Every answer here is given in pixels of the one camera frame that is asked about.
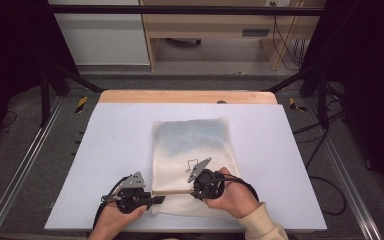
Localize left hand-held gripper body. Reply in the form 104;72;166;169
101;171;155;215

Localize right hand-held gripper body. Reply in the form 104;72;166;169
186;156;227;202

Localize cream mesh laundry bag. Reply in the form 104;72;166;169
150;116;243;218

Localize person's right hand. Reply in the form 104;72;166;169
203;166;262;220

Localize person's left hand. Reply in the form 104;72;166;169
87;201;148;240

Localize white foam mat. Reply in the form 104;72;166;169
43;102;328;233

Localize wooden table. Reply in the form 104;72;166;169
98;88;279;105

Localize yellow black tape strip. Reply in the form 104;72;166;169
288;97;308;113
75;95;89;114

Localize black metal stand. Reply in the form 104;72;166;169
265;62;332;130
39;62;105;128

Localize light wooden desk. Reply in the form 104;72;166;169
139;0;326;72

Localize white cabinet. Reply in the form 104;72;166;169
47;0;151;67

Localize black curtain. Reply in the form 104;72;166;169
301;0;384;204
0;0;80;161

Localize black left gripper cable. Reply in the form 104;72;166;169
92;175;132;231

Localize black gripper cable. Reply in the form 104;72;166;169
202;173;260;202
92;175;132;231

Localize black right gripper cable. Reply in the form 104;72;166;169
202;173;260;202

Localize aluminium floor rail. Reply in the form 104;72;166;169
0;95;65;240
303;97;384;240

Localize thin black floor cable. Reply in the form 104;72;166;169
0;109;18;130

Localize black hanging desk cables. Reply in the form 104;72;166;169
269;1;307;72

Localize black horizontal frame bar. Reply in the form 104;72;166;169
44;4;328;17

